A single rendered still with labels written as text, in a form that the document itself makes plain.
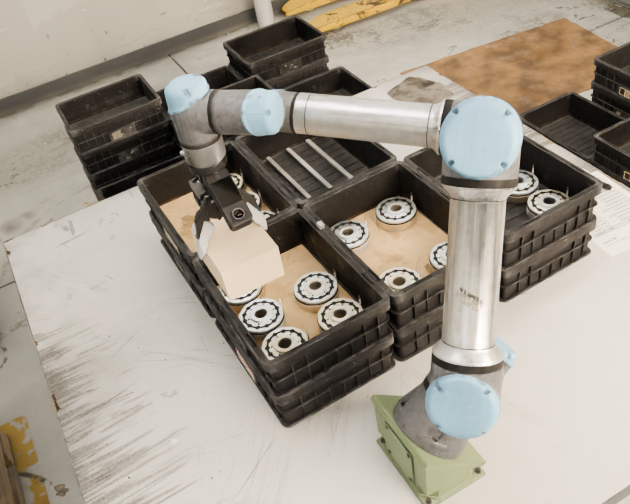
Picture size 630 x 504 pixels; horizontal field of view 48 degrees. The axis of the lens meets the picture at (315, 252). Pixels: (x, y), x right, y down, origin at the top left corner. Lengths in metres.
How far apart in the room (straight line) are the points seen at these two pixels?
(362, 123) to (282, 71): 2.05
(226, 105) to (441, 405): 0.60
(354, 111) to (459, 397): 0.51
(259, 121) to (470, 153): 0.35
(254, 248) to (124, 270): 0.79
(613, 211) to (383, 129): 0.97
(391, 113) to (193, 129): 0.34
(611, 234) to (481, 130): 0.98
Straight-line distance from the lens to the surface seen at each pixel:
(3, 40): 4.67
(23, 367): 3.00
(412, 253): 1.71
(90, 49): 4.78
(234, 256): 1.35
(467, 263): 1.10
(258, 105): 1.17
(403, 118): 1.23
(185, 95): 1.20
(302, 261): 1.73
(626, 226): 2.01
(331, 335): 1.42
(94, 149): 3.10
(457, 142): 1.05
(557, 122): 3.19
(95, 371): 1.84
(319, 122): 1.26
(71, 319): 2.00
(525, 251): 1.70
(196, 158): 1.26
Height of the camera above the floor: 1.99
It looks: 42 degrees down
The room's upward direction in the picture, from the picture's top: 11 degrees counter-clockwise
